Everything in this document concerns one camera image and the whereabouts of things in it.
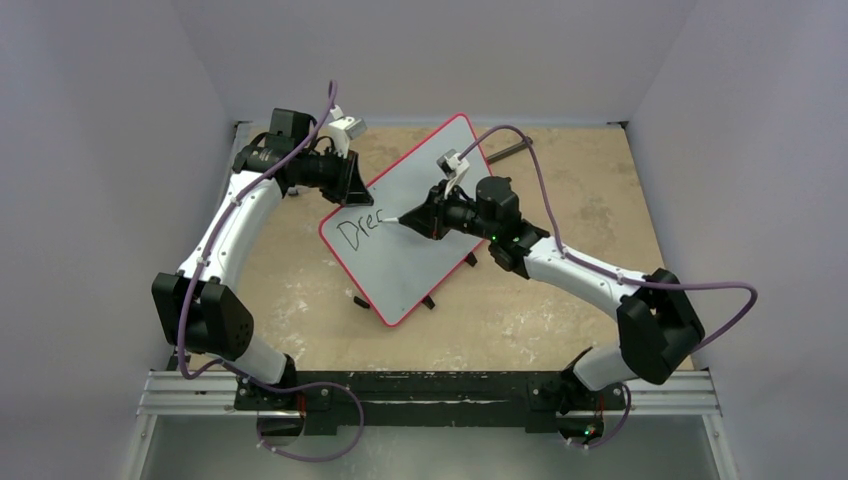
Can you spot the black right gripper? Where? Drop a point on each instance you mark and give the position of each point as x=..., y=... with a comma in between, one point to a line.
x=433, y=216

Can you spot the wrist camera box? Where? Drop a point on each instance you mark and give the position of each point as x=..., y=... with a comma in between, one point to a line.
x=455, y=167
x=343, y=129

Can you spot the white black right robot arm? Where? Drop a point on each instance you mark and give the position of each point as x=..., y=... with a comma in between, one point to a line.
x=656, y=322

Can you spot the pink framed whiteboard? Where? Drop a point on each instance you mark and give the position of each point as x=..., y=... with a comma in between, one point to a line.
x=393, y=267

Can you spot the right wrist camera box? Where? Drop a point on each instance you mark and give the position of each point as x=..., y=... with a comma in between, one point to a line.
x=455, y=167

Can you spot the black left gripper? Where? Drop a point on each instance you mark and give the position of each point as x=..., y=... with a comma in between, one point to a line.
x=350, y=191

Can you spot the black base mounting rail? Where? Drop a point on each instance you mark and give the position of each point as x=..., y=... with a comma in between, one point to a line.
x=535, y=401

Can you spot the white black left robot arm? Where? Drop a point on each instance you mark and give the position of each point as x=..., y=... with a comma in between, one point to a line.
x=197, y=305

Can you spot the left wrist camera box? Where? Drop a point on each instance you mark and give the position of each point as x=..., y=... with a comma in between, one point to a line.
x=343, y=129

